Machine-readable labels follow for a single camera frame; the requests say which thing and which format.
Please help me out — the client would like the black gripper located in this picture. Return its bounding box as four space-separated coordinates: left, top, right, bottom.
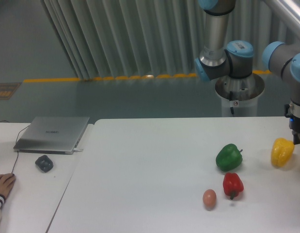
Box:
284 102 300 145

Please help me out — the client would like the green bell pepper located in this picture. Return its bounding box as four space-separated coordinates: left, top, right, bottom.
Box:
216 144 243 172

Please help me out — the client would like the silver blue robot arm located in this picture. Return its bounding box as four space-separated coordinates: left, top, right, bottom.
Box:
195 0 300 145

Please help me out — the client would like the person's hand on mouse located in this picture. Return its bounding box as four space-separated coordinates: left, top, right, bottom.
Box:
0 173 16 199

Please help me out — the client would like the yellow bell pepper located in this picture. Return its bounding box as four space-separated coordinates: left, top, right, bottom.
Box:
271 138 295 167

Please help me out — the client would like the red bell pepper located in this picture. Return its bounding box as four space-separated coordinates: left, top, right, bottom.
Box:
222 172 244 200

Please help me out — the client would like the brown egg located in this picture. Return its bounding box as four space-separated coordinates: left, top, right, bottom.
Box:
203 189 217 208

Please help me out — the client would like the grey pleated curtain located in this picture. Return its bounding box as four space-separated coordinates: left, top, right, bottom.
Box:
42 0 295 80

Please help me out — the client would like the white usb plug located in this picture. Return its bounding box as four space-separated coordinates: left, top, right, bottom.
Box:
73 148 83 152

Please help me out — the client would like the silver closed laptop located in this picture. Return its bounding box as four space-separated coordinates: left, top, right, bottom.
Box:
14 116 90 154

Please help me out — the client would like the small black tray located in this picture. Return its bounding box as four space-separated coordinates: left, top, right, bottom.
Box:
35 155 54 173

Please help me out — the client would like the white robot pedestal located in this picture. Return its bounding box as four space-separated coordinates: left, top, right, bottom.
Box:
215 73 265 117

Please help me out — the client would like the silver metal frame bar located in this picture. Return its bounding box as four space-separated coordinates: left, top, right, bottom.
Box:
264 0 300 39

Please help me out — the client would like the black mouse cable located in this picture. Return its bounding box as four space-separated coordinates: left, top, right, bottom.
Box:
0 120 32 175

